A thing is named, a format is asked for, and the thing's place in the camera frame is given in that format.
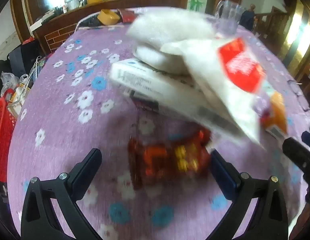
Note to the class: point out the purple floral tablecloth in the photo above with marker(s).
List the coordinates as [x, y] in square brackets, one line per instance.
[72, 108]

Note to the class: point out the long white medicine box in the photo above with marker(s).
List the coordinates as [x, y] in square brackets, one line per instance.
[175, 96]

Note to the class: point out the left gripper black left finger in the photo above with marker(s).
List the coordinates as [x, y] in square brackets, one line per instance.
[60, 194]

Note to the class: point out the red snack wrapper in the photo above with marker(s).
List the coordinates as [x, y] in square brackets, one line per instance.
[169, 161]

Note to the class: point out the clear crumpled plastic bag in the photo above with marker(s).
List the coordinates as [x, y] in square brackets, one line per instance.
[9, 81]

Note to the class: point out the dark red flat box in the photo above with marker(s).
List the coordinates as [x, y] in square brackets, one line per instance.
[127, 16]

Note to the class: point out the white red plastic pouch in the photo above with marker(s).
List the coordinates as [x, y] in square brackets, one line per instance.
[227, 68]

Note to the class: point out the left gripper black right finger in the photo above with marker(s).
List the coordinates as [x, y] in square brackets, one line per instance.
[269, 219]

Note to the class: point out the clear glass mug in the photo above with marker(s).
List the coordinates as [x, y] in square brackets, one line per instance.
[228, 15]

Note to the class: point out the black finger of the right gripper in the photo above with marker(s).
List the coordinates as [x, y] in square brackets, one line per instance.
[297, 153]

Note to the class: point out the dark shopping bag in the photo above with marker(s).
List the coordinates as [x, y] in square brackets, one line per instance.
[23, 57]

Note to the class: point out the white tissue wad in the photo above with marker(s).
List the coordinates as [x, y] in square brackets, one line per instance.
[151, 30]

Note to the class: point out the red plastic mesh basket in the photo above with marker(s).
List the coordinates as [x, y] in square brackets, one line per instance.
[7, 124]

